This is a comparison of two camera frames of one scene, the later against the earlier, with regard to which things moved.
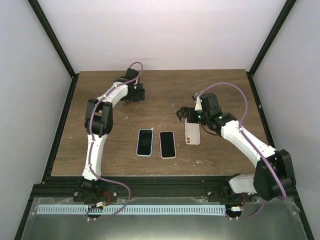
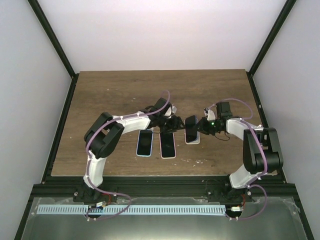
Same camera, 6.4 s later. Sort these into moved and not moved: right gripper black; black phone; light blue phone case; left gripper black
Moved: right gripper black; left gripper black
Not moved: black phone; light blue phone case
